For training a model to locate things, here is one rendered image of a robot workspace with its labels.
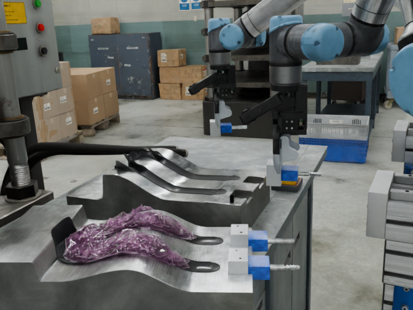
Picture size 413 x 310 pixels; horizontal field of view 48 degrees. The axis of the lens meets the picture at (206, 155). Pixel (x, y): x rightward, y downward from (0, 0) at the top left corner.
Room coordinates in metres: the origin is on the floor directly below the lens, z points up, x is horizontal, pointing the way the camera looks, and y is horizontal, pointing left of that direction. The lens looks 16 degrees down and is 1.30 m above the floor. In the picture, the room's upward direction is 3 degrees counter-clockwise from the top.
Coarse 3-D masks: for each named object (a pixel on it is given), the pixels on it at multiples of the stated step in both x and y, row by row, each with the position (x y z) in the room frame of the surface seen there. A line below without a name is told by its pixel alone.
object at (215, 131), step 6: (210, 120) 1.63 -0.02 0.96; (210, 126) 1.59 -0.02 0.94; (216, 126) 1.59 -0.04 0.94; (222, 126) 1.60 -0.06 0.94; (228, 126) 1.60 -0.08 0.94; (234, 126) 1.62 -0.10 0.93; (240, 126) 1.61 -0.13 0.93; (246, 126) 1.61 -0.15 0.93; (210, 132) 1.59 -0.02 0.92; (216, 132) 1.59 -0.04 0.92; (222, 132) 1.60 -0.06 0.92; (228, 132) 1.60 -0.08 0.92
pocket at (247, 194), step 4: (236, 192) 1.10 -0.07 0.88; (240, 192) 1.10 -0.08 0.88; (244, 192) 1.09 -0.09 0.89; (248, 192) 1.09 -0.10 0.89; (252, 192) 1.08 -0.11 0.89; (236, 196) 1.10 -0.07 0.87; (240, 196) 1.10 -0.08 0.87; (244, 196) 1.09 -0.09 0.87; (248, 196) 1.09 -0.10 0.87; (252, 196) 1.08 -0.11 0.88; (248, 200) 1.06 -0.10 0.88
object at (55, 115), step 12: (48, 96) 4.69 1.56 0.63; (60, 96) 4.89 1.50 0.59; (72, 96) 5.09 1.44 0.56; (36, 108) 4.58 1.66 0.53; (48, 108) 4.68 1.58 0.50; (60, 108) 4.87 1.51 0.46; (72, 108) 5.06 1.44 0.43; (36, 120) 4.58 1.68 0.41; (48, 120) 4.65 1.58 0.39; (60, 120) 4.83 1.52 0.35; (72, 120) 5.03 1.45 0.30; (36, 132) 4.58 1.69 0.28; (48, 132) 4.63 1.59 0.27; (60, 132) 4.81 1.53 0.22; (72, 132) 5.01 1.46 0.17; (0, 144) 4.73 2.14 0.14; (0, 156) 4.67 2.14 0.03
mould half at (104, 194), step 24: (168, 168) 1.24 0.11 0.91; (192, 168) 1.29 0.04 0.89; (96, 192) 1.21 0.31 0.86; (120, 192) 1.12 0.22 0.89; (144, 192) 1.09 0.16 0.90; (168, 192) 1.12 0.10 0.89; (264, 192) 1.18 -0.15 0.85; (96, 216) 1.15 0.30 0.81; (192, 216) 1.04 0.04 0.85; (216, 216) 1.02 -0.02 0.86; (240, 216) 1.00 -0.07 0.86
